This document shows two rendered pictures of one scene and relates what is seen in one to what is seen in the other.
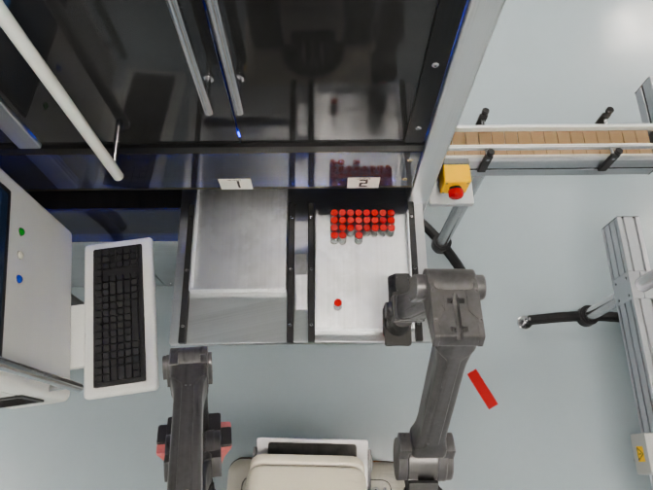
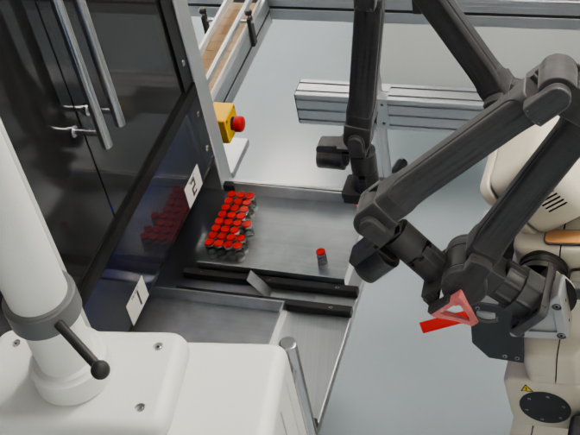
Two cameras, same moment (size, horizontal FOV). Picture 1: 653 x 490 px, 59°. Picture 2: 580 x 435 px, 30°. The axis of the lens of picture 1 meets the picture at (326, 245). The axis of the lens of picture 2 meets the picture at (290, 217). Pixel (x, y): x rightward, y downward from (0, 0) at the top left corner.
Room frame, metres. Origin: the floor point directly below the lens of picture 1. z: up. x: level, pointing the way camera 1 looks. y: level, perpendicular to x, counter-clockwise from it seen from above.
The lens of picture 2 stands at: (-0.25, 1.48, 2.60)
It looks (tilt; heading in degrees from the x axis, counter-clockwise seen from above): 44 degrees down; 295
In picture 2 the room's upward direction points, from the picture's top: 12 degrees counter-clockwise
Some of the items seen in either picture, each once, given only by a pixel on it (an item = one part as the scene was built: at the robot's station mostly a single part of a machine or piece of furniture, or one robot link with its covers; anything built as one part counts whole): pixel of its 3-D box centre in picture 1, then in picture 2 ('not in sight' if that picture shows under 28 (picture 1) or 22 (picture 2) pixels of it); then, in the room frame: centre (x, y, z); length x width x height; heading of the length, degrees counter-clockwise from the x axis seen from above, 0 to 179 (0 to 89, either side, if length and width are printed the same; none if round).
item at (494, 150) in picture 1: (542, 144); (209, 72); (0.88, -0.63, 0.92); 0.69 x 0.16 x 0.16; 91
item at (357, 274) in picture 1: (362, 268); (286, 233); (0.50, -0.10, 0.90); 0.34 x 0.26 x 0.04; 0
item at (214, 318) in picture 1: (301, 259); (249, 295); (0.54, 0.07, 0.87); 0.70 x 0.48 x 0.02; 91
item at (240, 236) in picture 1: (240, 232); (191, 343); (0.61, 0.24, 0.90); 0.34 x 0.26 x 0.04; 1
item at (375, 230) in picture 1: (362, 230); (241, 226); (0.61, -0.10, 0.91); 0.18 x 0.02 x 0.05; 90
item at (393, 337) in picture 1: (398, 323); (366, 179); (0.32, -0.18, 1.01); 0.10 x 0.07 x 0.07; 0
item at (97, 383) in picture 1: (118, 312); not in sight; (0.40, 0.59, 0.82); 0.40 x 0.14 x 0.02; 8
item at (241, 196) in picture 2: (361, 223); (231, 224); (0.64, -0.10, 0.91); 0.18 x 0.02 x 0.05; 90
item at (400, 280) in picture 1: (400, 297); (343, 147); (0.36, -0.17, 1.11); 0.11 x 0.09 x 0.12; 0
